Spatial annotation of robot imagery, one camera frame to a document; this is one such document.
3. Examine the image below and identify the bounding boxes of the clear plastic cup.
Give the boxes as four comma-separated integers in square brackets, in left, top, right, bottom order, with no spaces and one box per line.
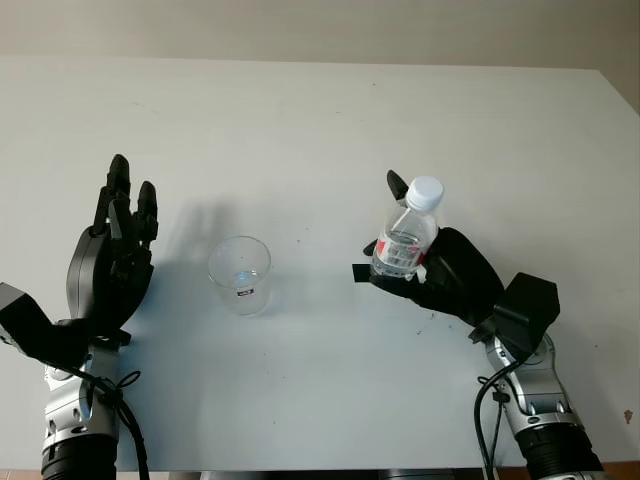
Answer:
[207,235,272,317]

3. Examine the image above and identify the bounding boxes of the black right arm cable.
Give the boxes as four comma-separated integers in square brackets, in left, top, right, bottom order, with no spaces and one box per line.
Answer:
[473,358,524,480]

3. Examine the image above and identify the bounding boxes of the clear plastic water bottle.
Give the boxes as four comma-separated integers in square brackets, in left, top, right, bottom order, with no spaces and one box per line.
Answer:
[369,175,445,279]

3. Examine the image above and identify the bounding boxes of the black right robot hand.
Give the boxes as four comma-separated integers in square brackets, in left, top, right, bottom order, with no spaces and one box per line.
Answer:
[352,169,506,331]

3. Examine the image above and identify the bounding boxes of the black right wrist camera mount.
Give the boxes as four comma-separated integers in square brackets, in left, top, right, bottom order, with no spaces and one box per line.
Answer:
[468,272,559,362]

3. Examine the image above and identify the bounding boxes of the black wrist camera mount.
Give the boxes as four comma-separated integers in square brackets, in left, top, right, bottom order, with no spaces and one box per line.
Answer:
[0,282,132,372]
[468,272,559,362]

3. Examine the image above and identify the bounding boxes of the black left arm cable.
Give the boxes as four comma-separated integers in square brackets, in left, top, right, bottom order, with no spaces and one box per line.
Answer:
[49,364,151,480]

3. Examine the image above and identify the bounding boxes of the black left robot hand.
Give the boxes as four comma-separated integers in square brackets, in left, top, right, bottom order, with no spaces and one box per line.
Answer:
[66,153,160,339]

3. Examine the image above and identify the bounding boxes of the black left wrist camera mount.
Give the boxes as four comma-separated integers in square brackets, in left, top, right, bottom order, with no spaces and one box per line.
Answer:
[0,282,132,372]

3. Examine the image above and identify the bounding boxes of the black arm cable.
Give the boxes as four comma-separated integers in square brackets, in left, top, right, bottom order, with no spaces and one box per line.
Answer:
[473,358,524,480]
[49,364,151,480]

